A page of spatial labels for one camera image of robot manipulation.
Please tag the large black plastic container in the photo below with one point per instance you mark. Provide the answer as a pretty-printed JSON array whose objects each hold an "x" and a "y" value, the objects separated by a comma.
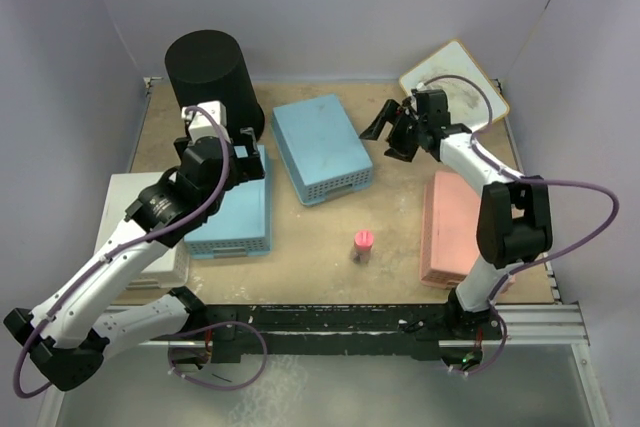
[{"x": 209, "y": 65}]

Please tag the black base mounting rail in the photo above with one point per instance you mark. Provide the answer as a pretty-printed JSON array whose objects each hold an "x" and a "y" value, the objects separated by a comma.
[{"x": 418, "y": 331}]

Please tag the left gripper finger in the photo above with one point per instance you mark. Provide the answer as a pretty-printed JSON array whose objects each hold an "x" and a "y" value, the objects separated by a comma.
[
  {"x": 248, "y": 140},
  {"x": 250, "y": 168}
]

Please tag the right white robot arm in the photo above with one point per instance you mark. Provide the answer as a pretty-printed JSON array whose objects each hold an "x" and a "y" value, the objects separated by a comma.
[{"x": 514, "y": 221}]

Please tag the pink perforated plastic basket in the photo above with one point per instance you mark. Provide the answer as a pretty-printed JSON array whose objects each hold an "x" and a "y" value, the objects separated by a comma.
[{"x": 448, "y": 248}]

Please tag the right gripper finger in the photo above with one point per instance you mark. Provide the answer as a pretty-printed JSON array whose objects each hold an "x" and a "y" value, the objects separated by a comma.
[
  {"x": 402, "y": 146},
  {"x": 387, "y": 115}
]

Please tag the blue perforated plastic basket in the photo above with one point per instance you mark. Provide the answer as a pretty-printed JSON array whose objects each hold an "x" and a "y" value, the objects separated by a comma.
[{"x": 243, "y": 224}]

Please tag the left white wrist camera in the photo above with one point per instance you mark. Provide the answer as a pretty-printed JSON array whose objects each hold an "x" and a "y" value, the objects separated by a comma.
[{"x": 207, "y": 119}]

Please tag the aluminium table frame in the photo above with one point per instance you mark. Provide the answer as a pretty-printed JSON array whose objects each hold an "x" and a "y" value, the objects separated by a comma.
[{"x": 70, "y": 336}]

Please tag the white perforated plastic basket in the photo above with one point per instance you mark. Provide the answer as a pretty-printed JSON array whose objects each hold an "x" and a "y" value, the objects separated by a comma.
[{"x": 172, "y": 269}]

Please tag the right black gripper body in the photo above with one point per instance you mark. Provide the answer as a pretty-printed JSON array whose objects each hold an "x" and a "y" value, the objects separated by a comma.
[{"x": 420, "y": 126}]

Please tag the small whiteboard with wooden frame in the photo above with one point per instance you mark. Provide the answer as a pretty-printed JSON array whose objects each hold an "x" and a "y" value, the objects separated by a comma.
[{"x": 473, "y": 98}]

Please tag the pink capped small bottle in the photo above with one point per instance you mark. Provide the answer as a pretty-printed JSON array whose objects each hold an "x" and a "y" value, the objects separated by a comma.
[{"x": 362, "y": 246}]

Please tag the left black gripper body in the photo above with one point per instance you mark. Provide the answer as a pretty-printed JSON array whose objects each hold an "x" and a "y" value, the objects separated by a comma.
[{"x": 232, "y": 179}]

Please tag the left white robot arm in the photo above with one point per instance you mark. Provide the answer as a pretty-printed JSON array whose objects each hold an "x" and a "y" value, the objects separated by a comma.
[{"x": 69, "y": 336}]

